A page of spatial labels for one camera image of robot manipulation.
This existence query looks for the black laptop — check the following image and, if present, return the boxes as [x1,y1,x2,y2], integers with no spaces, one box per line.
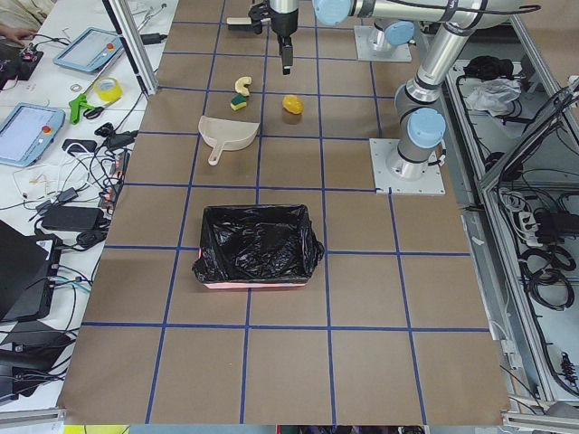
[1,222,62,323]

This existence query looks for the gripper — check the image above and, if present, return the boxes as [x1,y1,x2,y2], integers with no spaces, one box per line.
[277,35,293,75]

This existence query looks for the yellow tape roll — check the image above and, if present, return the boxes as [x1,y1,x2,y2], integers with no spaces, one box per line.
[95,77,123,102]

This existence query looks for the teach pendant tablet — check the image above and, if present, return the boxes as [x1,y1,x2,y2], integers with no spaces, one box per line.
[1,103,65,167]
[52,27,122,73]

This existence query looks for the green yellow sponge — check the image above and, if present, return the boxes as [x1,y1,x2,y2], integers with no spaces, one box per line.
[230,93,248,111]

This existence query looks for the white crumpled cloth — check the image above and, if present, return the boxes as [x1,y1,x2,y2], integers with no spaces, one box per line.
[465,78,522,117]

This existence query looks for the brown paper table cover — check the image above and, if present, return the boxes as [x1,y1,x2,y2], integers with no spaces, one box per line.
[59,1,509,426]

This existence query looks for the black scissors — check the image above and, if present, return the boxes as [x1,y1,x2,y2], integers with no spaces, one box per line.
[82,106,105,119]

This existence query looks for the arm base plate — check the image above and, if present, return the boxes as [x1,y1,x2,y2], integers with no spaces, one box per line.
[369,138,446,196]
[354,25,412,62]

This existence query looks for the aluminium frame post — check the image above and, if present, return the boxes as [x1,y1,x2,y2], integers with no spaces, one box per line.
[102,0,158,96]

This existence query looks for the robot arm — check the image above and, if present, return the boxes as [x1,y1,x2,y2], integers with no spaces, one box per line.
[269,0,299,75]
[313,1,540,181]

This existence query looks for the bin with black bag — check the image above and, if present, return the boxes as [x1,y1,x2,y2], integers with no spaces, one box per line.
[192,204,325,289]

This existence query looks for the beige hand brush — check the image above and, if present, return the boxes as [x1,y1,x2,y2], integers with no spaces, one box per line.
[226,17,269,34]

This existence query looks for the green handled grabber tool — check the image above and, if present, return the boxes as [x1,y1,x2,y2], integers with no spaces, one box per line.
[69,93,93,125]

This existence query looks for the upper teach pendant tablet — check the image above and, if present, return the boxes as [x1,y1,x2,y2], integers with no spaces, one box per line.
[52,27,122,73]

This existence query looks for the lower teach pendant tablet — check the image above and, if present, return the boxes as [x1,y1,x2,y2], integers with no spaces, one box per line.
[1,103,65,167]

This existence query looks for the beige plastic dustpan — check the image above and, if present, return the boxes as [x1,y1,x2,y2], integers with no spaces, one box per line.
[198,116,260,165]

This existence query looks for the black power adapter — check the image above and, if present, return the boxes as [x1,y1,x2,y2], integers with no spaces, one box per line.
[41,206,104,232]

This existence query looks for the beige curved foam piece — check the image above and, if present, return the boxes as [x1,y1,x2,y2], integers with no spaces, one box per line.
[234,76,252,97]

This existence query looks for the black power strip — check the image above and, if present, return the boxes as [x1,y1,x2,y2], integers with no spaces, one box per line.
[99,150,131,215]

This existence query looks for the black cable bundle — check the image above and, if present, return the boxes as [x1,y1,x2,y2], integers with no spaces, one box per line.
[517,246,575,313]

